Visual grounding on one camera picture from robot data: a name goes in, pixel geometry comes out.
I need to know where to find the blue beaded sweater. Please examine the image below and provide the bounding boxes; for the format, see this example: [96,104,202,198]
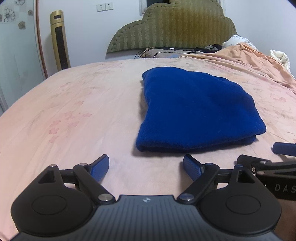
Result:
[136,67,266,153]

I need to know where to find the black dark clothing pile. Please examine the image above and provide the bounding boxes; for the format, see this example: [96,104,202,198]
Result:
[194,44,222,53]

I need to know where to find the white crumpled bedding right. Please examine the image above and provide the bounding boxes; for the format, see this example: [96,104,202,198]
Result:
[270,50,294,78]

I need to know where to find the pink floral bed sheet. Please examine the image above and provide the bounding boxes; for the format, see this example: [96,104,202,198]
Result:
[1,57,295,240]

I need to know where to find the peach blanket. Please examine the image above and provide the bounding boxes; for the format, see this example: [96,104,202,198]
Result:
[184,43,295,92]

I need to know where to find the white quilt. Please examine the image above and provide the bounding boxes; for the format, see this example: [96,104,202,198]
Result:
[222,35,257,50]

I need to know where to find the frosted floral wardrobe door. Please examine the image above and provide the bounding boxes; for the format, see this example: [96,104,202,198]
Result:
[1,1,48,113]

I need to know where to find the olive padded headboard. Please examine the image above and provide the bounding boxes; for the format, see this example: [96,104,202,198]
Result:
[107,0,237,54]

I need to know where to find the brown striped pillow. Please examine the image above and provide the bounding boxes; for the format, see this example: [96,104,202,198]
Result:
[139,48,194,58]

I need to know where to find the gold tower fan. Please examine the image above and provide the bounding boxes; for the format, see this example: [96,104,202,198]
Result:
[50,10,71,71]

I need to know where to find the white wall socket left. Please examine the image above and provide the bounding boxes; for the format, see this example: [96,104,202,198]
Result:
[96,3,106,12]

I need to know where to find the white wall socket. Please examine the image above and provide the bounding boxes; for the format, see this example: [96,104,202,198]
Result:
[96,3,106,12]
[105,3,114,11]

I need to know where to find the white wall socket right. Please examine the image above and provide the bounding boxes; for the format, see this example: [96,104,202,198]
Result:
[105,3,114,11]

